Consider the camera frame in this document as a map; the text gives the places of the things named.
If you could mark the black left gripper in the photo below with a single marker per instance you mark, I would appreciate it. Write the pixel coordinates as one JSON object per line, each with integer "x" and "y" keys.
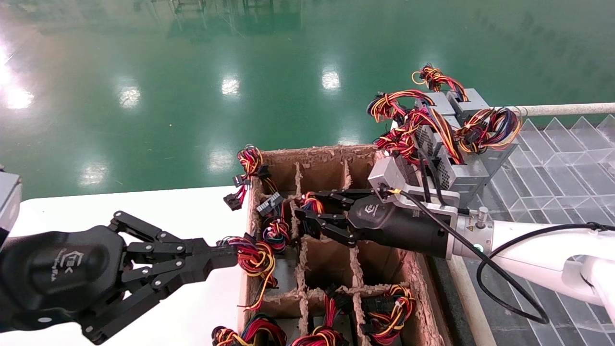
{"x": 57, "y": 274}

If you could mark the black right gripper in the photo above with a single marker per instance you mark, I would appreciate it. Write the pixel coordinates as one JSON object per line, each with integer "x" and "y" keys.
{"x": 399, "y": 228}

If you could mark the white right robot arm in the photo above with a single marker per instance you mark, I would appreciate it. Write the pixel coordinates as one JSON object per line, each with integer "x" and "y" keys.
{"x": 528, "y": 250}

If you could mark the brown cardboard divider box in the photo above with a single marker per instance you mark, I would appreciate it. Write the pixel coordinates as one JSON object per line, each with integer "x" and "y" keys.
{"x": 331, "y": 168}

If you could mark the stacked grey power supply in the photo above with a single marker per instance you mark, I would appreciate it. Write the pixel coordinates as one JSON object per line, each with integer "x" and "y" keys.
{"x": 439, "y": 103}
{"x": 485, "y": 129}
{"x": 468, "y": 103}
{"x": 463, "y": 175}

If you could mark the white pipe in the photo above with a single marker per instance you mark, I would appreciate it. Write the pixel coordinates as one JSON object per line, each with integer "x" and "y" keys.
{"x": 567, "y": 109}

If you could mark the beige side rail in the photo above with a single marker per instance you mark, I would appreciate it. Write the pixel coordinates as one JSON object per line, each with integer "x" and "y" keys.
{"x": 468, "y": 298}

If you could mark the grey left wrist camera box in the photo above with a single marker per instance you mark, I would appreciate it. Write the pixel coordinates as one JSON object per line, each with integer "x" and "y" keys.
{"x": 8, "y": 202}

